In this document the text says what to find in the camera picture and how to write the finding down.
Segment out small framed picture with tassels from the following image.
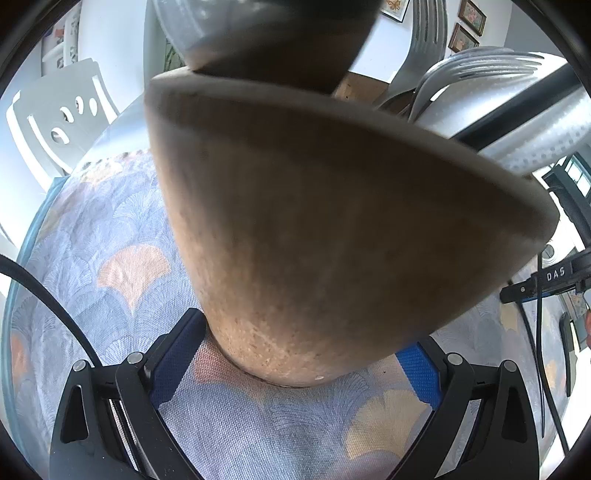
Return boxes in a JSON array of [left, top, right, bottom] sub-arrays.
[[448, 23, 481, 54]]

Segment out white chair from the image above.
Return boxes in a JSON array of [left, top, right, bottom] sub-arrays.
[[6, 58, 119, 178]]

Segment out wooden utensil holder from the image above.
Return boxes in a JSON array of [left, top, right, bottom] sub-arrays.
[[144, 67, 561, 387]]

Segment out metal fork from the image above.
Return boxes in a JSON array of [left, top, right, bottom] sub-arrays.
[[409, 48, 565, 125], [379, 0, 450, 112]]

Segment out large framed flower picture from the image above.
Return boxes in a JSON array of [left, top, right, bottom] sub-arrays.
[[381, 0, 411, 23]]

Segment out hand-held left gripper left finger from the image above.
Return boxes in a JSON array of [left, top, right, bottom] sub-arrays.
[[48, 309, 207, 480]]

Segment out perforated metal spatula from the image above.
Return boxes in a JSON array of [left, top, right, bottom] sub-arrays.
[[478, 85, 591, 180]]

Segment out black flat device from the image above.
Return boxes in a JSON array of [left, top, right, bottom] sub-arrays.
[[558, 313, 576, 398]]

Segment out black cable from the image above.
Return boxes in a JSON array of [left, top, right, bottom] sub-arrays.
[[534, 249, 572, 457], [0, 254, 99, 370]]

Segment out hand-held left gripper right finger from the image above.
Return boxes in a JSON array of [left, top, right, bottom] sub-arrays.
[[388, 337, 540, 480]]

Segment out black chopstick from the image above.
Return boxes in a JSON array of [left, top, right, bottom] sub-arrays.
[[452, 62, 583, 144]]

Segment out fan-patterned table mat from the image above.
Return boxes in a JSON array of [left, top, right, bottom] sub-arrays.
[[9, 152, 578, 480]]

